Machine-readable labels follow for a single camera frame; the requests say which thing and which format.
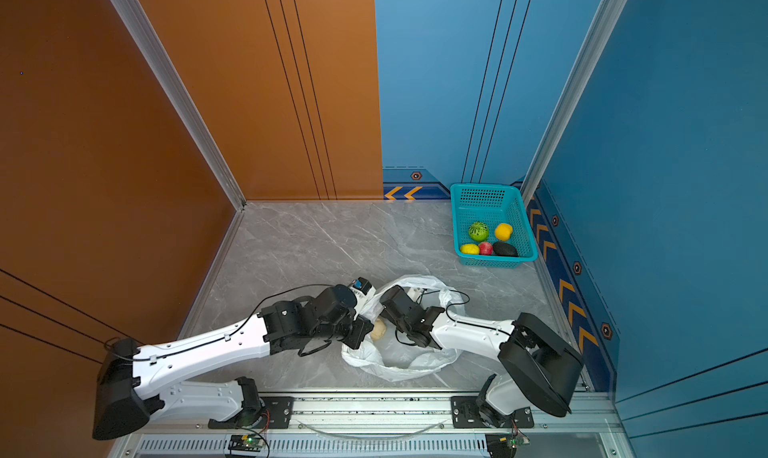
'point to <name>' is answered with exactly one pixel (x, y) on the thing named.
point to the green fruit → (478, 231)
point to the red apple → (485, 248)
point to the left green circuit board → (246, 442)
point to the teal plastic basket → (493, 226)
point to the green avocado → (504, 249)
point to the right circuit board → (504, 445)
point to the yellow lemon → (469, 249)
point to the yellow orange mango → (503, 231)
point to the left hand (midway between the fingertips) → (376, 326)
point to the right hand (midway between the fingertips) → (382, 308)
